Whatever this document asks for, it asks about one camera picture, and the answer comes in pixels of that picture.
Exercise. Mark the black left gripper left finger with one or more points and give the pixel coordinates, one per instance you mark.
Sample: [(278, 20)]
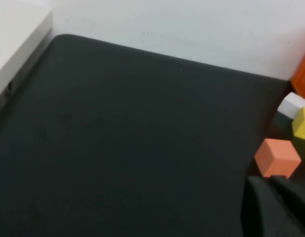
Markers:
[(263, 212)]

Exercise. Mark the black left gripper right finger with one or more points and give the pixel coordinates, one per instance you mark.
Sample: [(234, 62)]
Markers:
[(300, 207)]

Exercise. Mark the orange plastic cutlery holder crate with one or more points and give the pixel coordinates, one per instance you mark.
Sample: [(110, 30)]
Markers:
[(303, 76)]

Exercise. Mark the orange foam cube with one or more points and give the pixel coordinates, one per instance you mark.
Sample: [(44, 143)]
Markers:
[(275, 155)]

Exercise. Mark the yellow foam cube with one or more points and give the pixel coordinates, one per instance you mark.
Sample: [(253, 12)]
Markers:
[(303, 126)]

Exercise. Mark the white foam cube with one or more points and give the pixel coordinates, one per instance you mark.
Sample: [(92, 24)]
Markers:
[(291, 106)]

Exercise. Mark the white box at left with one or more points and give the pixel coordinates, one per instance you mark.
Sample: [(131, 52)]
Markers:
[(16, 44)]

